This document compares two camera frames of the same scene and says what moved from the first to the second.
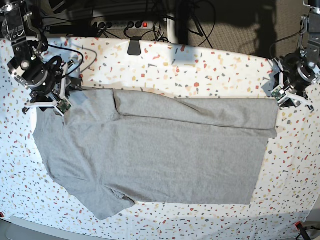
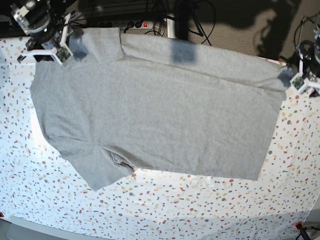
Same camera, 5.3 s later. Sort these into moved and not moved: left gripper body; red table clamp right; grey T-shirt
Moved: left gripper body
Not moved: grey T-shirt; red table clamp right
